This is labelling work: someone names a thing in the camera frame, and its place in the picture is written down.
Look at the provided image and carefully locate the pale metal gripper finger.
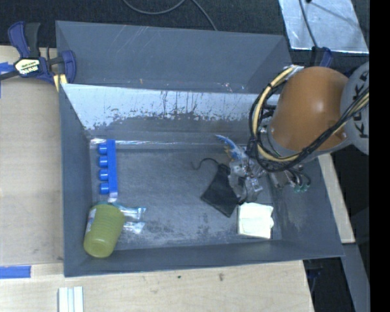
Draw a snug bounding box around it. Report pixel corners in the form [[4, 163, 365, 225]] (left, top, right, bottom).
[[237, 175, 264, 207], [227, 172, 248, 198]]

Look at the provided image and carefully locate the grey metal bin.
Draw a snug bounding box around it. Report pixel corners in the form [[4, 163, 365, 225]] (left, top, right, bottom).
[[55, 20, 346, 278]]

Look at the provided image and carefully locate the clear plastic packet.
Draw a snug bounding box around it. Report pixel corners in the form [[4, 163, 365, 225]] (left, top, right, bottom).
[[109, 201, 148, 235]]

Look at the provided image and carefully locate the blue capped tubes pack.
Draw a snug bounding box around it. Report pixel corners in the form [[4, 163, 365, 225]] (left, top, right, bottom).
[[90, 138, 120, 204]]

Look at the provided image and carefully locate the yellow-green plastic cup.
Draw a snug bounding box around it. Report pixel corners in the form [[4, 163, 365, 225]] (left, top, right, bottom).
[[83, 203, 126, 259]]

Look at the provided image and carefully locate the black pouch with cord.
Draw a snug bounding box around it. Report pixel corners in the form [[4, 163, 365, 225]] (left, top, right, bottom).
[[190, 158, 245, 218]]

